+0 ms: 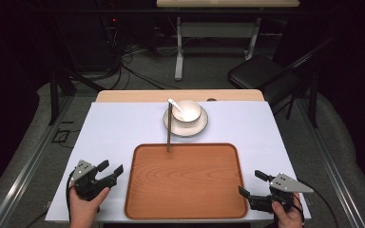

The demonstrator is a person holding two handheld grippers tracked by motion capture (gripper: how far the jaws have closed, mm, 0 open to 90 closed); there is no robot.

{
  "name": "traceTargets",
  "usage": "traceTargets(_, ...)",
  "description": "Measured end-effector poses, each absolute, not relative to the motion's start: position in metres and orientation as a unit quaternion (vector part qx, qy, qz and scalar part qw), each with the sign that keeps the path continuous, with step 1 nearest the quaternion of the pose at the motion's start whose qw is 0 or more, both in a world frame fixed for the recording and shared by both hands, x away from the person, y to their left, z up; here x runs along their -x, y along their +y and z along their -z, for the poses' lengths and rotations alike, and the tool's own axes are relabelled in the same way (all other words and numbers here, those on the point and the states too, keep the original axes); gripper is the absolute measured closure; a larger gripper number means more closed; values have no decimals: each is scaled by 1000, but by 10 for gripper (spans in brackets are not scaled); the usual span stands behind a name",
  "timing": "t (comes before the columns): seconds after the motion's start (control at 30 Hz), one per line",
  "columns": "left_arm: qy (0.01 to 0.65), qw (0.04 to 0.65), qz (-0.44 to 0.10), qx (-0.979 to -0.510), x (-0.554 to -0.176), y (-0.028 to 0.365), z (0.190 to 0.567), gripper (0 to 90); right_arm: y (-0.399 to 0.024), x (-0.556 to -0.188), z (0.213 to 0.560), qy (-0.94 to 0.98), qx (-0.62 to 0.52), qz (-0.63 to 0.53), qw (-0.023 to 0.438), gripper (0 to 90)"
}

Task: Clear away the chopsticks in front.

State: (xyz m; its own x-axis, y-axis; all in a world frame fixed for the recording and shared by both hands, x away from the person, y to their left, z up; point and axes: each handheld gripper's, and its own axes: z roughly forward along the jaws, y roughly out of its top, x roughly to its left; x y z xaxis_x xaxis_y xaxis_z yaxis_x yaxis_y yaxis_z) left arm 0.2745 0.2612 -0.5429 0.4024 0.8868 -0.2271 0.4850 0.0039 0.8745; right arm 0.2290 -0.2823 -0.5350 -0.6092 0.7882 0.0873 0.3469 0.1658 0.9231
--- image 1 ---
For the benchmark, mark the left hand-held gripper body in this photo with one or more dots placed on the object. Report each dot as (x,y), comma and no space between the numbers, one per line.
(87,186)

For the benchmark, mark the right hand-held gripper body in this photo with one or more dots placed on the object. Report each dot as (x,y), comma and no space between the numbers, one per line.
(286,185)

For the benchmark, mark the person's left hand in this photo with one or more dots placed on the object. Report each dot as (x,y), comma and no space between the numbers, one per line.
(84,210)

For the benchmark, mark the person's right hand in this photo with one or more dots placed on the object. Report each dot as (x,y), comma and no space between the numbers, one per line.
(290,218)

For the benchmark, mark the white table mat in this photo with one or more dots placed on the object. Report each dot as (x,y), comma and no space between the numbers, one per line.
(114,133)

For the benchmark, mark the brown wooden tray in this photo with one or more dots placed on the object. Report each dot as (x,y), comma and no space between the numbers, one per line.
(185,183)

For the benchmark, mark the brown wooden chopsticks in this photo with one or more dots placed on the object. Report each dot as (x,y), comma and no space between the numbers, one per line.
(169,129)

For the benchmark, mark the white ceramic plate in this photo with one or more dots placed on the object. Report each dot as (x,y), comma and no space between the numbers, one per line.
(185,129)

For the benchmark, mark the black metal stand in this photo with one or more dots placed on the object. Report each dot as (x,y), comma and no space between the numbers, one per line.
(313,95)
(54,95)

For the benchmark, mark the white ceramic spoon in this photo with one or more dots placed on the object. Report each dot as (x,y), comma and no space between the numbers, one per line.
(175,104)

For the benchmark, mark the white ceramic bowl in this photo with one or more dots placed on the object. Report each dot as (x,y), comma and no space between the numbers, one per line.
(190,112)

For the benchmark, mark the black folding chair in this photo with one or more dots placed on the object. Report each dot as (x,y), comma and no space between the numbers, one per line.
(256,72)

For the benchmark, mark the dark equipment with red light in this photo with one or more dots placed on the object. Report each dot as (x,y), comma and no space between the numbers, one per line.
(107,34)

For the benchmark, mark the white-legged background desk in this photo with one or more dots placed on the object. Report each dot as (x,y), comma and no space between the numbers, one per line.
(217,30)

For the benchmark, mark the grey metal floor rail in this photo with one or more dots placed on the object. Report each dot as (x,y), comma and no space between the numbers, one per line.
(28,167)
(332,171)

